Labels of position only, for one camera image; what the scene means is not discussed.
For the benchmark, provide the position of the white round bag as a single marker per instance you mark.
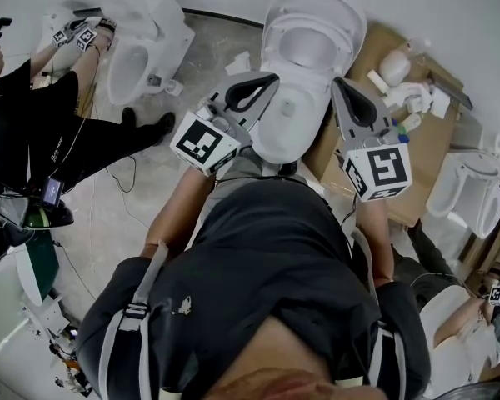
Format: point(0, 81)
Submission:
point(395, 68)

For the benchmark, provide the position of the small white bottle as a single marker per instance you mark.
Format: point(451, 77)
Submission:
point(412, 121)

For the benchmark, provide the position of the crumpled white paper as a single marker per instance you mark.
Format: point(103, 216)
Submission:
point(239, 63)

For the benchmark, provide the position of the person's left forearm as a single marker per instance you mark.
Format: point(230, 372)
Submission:
point(179, 206)

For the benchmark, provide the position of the grey metal valve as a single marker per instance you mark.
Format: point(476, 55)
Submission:
point(154, 81)

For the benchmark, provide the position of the dark metal bar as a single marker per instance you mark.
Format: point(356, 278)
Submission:
point(454, 92)

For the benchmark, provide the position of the white paper pad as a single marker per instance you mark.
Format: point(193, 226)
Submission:
point(439, 100)

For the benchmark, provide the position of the white tube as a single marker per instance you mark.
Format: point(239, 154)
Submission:
point(377, 81)

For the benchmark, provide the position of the blue cloth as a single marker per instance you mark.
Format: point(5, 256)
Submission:
point(404, 138)

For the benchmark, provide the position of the person's right forearm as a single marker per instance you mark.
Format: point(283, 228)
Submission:
point(373, 240)

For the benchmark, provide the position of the small white round fitting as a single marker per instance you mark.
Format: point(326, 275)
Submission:
point(173, 88)

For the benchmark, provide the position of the clear plastic bottle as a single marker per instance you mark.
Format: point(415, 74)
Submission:
point(418, 47)

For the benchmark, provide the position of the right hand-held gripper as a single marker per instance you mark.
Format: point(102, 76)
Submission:
point(387, 169)

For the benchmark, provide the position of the person's grey trousers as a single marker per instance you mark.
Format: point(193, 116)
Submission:
point(241, 169)

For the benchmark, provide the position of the person's right shoe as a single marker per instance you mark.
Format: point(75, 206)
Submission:
point(289, 167)

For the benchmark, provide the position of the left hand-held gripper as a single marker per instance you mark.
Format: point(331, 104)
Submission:
point(200, 142)

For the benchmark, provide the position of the large brown cardboard box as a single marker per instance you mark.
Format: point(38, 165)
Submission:
point(404, 211)

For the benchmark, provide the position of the person's torso in black shirt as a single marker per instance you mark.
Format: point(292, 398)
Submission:
point(266, 256)

